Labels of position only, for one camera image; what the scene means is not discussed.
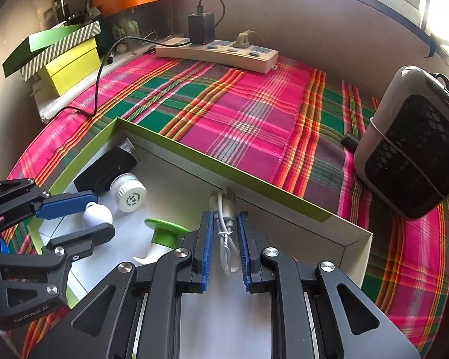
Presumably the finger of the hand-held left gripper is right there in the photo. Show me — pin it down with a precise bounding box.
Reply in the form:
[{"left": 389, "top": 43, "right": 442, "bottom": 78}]
[
  {"left": 0, "top": 179, "right": 98, "bottom": 232},
  {"left": 0, "top": 222, "right": 116, "bottom": 281}
]

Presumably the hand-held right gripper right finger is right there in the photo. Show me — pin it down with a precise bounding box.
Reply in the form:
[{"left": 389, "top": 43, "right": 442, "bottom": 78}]
[{"left": 236, "top": 211, "right": 421, "bottom": 359}]

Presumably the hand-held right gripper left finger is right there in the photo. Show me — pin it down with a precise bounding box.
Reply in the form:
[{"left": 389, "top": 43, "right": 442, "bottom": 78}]
[{"left": 28, "top": 211, "right": 215, "bottom": 359}]

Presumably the white egg-shaped gadget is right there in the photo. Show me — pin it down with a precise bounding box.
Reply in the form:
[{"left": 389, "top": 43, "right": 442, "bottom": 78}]
[{"left": 82, "top": 201, "right": 113, "bottom": 229}]

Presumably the white charging cable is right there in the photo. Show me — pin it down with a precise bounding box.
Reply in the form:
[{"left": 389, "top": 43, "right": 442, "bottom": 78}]
[{"left": 209, "top": 186, "right": 240, "bottom": 275}]

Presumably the green white spool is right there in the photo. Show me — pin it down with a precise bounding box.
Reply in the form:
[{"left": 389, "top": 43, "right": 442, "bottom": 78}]
[{"left": 133, "top": 218, "right": 191, "bottom": 266}]

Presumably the green white cardboard box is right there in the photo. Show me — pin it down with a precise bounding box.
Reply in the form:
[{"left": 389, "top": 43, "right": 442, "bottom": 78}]
[{"left": 20, "top": 117, "right": 375, "bottom": 359}]

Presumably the black rectangular device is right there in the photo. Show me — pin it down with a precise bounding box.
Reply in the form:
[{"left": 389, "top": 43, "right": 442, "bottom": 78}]
[{"left": 74, "top": 138, "right": 141, "bottom": 195}]

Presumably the white round jar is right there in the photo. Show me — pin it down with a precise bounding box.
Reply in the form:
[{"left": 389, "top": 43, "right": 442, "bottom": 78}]
[{"left": 110, "top": 173, "right": 146, "bottom": 214}]

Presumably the pink green plaid tablecloth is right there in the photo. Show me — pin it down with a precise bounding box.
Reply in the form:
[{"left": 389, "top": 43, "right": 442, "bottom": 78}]
[{"left": 5, "top": 54, "right": 449, "bottom": 359}]

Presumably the yellow-green box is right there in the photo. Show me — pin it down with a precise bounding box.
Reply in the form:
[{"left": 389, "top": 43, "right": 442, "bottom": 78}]
[{"left": 37, "top": 39, "right": 101, "bottom": 97}]

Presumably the green box lid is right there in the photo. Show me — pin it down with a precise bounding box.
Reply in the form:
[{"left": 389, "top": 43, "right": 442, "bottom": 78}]
[{"left": 2, "top": 23, "right": 94, "bottom": 78}]

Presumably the grey black desk heater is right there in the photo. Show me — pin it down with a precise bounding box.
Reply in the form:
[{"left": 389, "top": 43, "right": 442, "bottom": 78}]
[{"left": 354, "top": 65, "right": 449, "bottom": 220}]

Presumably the glass jar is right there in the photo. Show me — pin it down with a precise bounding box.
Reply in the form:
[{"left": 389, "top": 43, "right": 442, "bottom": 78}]
[{"left": 50, "top": 0, "right": 69, "bottom": 25}]

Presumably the beige power strip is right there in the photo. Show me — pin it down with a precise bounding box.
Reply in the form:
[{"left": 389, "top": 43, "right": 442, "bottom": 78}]
[{"left": 155, "top": 37, "right": 278, "bottom": 74}]

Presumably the grey plug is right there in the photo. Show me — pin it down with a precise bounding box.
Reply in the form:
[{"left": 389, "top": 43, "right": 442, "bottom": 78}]
[{"left": 235, "top": 30, "right": 263, "bottom": 48}]

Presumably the black charger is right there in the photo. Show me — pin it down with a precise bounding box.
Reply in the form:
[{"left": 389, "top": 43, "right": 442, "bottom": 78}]
[{"left": 187, "top": 12, "right": 215, "bottom": 44}]

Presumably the black power adapter with cable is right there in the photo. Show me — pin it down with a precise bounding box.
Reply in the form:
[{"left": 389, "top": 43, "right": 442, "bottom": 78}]
[{"left": 62, "top": 0, "right": 226, "bottom": 118}]

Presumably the black window handle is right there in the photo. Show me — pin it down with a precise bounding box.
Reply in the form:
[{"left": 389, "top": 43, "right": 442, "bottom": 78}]
[{"left": 424, "top": 32, "right": 449, "bottom": 59}]

